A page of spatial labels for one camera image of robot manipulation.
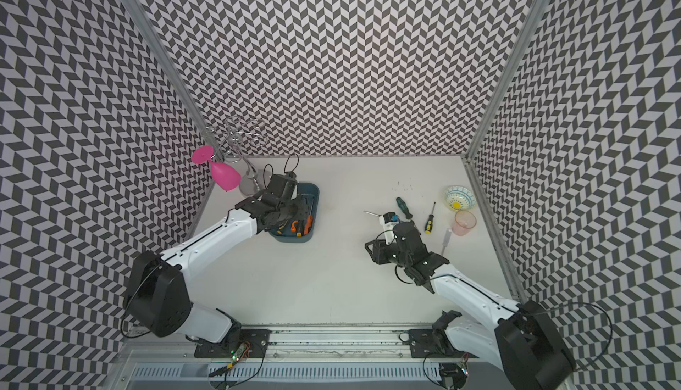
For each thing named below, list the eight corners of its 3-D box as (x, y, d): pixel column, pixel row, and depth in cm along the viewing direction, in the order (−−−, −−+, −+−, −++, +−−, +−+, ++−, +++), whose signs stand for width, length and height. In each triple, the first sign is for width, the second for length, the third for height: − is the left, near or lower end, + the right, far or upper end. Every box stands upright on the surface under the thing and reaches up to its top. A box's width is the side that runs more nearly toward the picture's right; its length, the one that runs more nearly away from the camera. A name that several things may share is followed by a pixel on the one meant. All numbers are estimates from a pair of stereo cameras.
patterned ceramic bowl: (447, 210, 102) (450, 204, 99) (442, 191, 108) (444, 185, 105) (473, 210, 102) (477, 204, 99) (467, 191, 108) (470, 185, 105)
